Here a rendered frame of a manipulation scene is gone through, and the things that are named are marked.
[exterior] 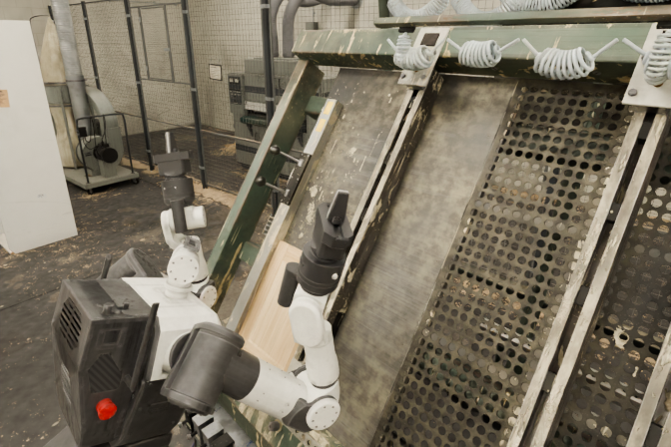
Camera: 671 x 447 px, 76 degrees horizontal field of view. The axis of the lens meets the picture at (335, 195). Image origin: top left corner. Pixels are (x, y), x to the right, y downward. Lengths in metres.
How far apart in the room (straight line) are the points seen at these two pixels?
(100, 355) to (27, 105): 3.99
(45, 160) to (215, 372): 4.17
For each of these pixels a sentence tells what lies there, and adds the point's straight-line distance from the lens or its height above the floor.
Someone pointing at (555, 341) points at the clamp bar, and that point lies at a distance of 1.01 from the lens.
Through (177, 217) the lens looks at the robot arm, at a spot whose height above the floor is 1.43.
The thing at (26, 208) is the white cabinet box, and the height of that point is 0.41.
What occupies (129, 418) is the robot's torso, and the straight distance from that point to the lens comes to 1.06.
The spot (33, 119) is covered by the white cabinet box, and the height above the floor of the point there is 1.21.
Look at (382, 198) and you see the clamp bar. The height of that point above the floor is 1.46.
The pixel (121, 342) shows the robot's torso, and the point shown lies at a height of 1.35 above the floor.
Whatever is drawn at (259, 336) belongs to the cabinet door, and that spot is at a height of 0.96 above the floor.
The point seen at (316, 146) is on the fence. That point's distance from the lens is 1.54.
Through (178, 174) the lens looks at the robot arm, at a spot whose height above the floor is 1.53.
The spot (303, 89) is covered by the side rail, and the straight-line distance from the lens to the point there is 1.79.
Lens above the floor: 1.90
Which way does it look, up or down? 20 degrees down
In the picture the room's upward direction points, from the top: straight up
